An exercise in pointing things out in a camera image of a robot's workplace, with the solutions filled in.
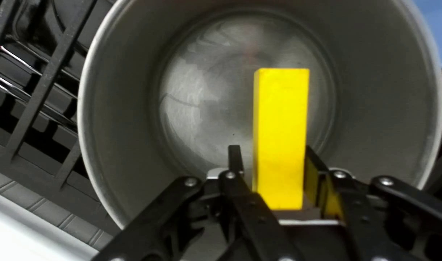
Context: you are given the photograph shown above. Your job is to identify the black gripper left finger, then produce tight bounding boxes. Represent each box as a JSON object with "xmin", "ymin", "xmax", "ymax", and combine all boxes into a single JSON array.
[{"xmin": 91, "ymin": 143, "xmax": 304, "ymax": 261}]

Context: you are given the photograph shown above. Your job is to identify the silver pot with handle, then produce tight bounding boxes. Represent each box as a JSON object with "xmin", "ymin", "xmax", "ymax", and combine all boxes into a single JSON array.
[{"xmin": 75, "ymin": 0, "xmax": 442, "ymax": 230}]

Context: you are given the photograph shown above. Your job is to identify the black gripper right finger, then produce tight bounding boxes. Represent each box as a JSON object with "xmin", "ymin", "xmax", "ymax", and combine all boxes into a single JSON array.
[{"xmin": 304, "ymin": 145, "xmax": 442, "ymax": 261}]

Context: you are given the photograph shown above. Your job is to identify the yellow rectangular block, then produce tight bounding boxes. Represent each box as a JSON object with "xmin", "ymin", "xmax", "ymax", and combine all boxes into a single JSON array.
[{"xmin": 250, "ymin": 66, "xmax": 311, "ymax": 211}]

